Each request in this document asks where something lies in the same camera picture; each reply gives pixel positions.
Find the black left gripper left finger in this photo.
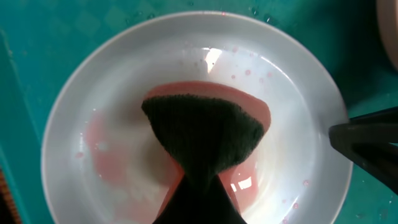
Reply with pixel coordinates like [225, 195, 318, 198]
[153, 176, 197, 224]

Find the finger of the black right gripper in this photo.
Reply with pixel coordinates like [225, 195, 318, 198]
[328, 107, 397, 193]

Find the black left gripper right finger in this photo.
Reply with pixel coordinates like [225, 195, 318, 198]
[194, 176, 246, 224]

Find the green and pink sponge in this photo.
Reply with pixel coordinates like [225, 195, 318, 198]
[141, 80, 272, 224]

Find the light blue plate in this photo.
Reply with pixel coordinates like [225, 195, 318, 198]
[41, 12, 353, 223]

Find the pink white plate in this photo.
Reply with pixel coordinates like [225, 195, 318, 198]
[376, 0, 397, 70]

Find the teal plastic tray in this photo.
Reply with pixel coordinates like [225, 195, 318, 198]
[1, 0, 397, 223]

